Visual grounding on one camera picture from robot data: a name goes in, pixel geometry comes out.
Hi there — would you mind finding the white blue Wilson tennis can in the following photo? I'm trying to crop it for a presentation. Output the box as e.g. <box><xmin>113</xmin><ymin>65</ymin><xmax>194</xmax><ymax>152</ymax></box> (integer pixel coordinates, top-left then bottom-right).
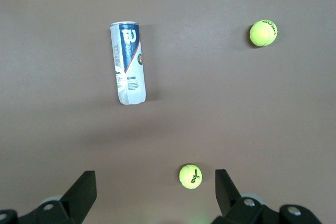
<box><xmin>109</xmin><ymin>20</ymin><xmax>146</xmax><ymax>105</ymax></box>

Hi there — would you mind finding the yellow-green tennis ball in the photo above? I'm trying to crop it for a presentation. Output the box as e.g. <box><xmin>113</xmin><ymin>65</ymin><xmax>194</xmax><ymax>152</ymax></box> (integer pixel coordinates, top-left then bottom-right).
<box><xmin>249</xmin><ymin>19</ymin><xmax>278</xmax><ymax>47</ymax></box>
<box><xmin>179</xmin><ymin>164</ymin><xmax>203</xmax><ymax>189</ymax></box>

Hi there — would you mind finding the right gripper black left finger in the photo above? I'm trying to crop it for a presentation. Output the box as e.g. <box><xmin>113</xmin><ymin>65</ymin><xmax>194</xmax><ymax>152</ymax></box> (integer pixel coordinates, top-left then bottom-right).
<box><xmin>0</xmin><ymin>170</ymin><xmax>98</xmax><ymax>224</ymax></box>

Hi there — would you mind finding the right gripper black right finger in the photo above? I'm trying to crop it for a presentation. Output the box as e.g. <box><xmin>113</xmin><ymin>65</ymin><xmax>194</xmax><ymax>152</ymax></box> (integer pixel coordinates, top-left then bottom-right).
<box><xmin>212</xmin><ymin>168</ymin><xmax>325</xmax><ymax>224</ymax></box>

